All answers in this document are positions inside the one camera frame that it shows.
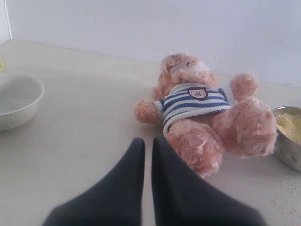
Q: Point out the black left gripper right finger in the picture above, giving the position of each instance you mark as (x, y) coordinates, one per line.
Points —
(182, 198)

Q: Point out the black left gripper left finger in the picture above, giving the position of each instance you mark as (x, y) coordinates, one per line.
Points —
(116, 200)

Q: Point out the pink teddy bear striped shirt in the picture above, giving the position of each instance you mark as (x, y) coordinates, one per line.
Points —
(202, 121)

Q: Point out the steel bowl of millet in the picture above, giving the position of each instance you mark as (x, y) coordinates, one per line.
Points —
(288, 143)

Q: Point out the white ceramic bowl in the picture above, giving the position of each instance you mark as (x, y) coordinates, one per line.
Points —
(19, 99)

